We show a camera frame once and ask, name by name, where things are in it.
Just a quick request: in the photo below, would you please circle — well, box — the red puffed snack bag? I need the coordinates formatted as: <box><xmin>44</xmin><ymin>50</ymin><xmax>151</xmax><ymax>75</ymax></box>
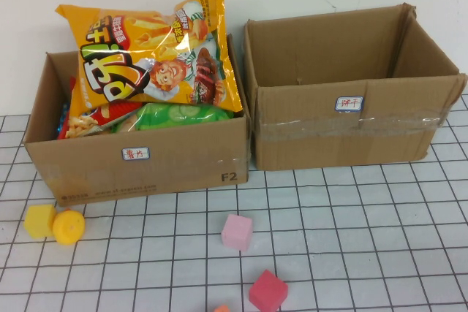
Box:
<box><xmin>56</xmin><ymin>99</ymin><xmax>147</xmax><ymax>141</ymax></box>

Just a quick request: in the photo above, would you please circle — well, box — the blue snack pack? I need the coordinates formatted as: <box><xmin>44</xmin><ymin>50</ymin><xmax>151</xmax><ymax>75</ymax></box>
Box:
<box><xmin>58</xmin><ymin>103</ymin><xmax>72</xmax><ymax>134</ymax></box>

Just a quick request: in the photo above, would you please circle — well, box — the green cucumber chips bag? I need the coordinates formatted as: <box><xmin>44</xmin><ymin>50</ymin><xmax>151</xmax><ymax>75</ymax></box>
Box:
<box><xmin>112</xmin><ymin>102</ymin><xmax>235</xmax><ymax>134</ymax></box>

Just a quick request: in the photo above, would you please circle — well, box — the cardboard box with F2 print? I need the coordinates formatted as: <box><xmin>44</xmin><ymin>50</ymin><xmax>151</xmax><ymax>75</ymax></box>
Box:
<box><xmin>22</xmin><ymin>34</ymin><xmax>252</xmax><ymax>208</ymax></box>

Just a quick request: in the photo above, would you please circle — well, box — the taped cardboard box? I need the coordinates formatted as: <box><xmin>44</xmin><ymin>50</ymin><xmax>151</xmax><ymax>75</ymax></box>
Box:
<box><xmin>243</xmin><ymin>2</ymin><xmax>468</xmax><ymax>172</ymax></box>

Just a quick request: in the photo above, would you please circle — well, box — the light pink foam cube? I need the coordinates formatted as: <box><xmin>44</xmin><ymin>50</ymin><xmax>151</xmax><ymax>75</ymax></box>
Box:
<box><xmin>220</xmin><ymin>213</ymin><xmax>254</xmax><ymax>253</ymax></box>

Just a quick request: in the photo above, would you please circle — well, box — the large yellow chips bag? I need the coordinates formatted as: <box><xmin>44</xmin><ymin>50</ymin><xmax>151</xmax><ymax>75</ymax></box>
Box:
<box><xmin>55</xmin><ymin>0</ymin><xmax>244</xmax><ymax>113</ymax></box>

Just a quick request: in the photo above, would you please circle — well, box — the red foam cube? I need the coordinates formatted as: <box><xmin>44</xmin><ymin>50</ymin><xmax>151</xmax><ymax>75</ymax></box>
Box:
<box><xmin>248</xmin><ymin>269</ymin><xmax>289</xmax><ymax>312</ymax></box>

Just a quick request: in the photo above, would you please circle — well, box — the yellow rubber duck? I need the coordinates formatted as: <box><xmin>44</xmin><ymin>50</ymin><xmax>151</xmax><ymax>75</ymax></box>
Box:
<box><xmin>52</xmin><ymin>208</ymin><xmax>86</xmax><ymax>247</ymax></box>

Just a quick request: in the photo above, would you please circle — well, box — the yellow foam block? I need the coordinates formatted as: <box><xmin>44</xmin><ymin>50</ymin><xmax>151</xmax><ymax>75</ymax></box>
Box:
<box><xmin>23</xmin><ymin>204</ymin><xmax>58</xmax><ymax>238</ymax></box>

